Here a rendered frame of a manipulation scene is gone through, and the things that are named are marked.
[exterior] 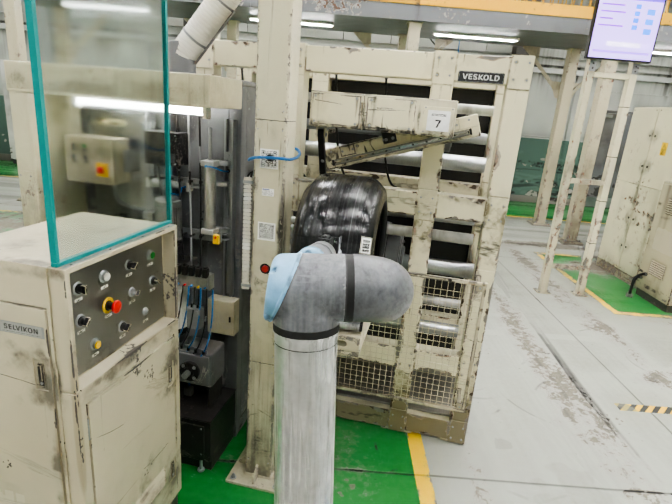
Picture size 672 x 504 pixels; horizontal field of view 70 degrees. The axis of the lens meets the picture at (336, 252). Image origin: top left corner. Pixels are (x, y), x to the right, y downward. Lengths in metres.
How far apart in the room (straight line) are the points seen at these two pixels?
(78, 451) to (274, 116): 1.27
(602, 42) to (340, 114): 3.61
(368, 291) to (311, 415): 0.24
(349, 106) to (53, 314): 1.32
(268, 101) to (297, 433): 1.32
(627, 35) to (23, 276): 5.04
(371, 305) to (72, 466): 1.19
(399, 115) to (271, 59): 0.55
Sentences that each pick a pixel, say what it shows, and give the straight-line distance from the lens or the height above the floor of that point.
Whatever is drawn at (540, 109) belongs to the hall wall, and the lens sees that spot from 11.65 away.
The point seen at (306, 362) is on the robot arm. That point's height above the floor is 1.32.
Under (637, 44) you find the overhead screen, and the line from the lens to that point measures 5.47.
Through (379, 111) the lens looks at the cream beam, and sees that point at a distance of 2.05.
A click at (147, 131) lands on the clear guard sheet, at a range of 1.70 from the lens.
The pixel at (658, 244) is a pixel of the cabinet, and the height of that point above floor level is 0.61.
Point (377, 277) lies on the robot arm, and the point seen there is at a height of 1.46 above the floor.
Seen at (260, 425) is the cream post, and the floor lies 0.30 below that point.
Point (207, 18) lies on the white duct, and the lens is 2.33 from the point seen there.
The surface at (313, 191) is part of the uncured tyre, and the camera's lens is 1.79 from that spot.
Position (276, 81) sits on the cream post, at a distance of 1.89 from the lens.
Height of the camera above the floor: 1.72
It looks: 17 degrees down
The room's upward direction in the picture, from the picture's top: 5 degrees clockwise
